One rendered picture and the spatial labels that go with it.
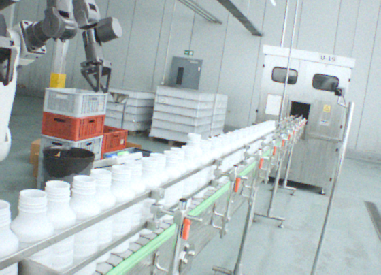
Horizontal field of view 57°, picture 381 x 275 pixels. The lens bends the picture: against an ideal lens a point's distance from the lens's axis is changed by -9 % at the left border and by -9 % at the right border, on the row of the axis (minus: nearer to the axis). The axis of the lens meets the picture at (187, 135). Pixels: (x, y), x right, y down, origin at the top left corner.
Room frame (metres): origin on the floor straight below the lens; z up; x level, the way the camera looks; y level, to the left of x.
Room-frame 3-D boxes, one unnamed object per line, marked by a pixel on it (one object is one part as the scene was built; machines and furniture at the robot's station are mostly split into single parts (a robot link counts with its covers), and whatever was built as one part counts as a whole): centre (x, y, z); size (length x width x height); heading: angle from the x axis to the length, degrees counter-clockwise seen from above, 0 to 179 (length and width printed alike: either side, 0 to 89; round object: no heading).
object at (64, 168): (3.00, 0.95, 0.32); 0.45 x 0.45 x 0.64
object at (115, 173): (0.68, 0.11, 1.08); 0.06 x 0.06 x 0.17
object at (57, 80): (10.76, 4.01, 0.55); 0.40 x 0.40 x 1.10; 71
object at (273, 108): (5.74, -1.21, 1.22); 0.23 x 0.03 x 0.32; 71
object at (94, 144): (3.66, 1.13, 0.55); 0.61 x 0.41 x 0.22; 168
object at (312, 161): (6.33, -1.86, 1.05); 1.60 x 1.40 x 2.10; 161
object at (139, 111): (9.01, 1.43, 0.50); 1.23 x 1.05 x 1.00; 159
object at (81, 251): (0.57, 0.15, 1.08); 0.06 x 0.06 x 0.17
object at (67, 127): (3.67, 1.14, 0.78); 0.61 x 0.41 x 0.22; 167
